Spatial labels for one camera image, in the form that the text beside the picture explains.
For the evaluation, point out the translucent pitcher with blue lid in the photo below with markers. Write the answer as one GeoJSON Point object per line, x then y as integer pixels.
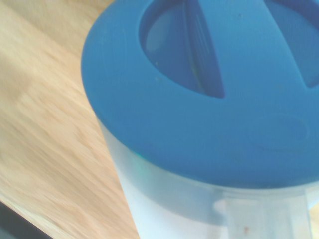
{"type": "Point", "coordinates": [199, 112]}

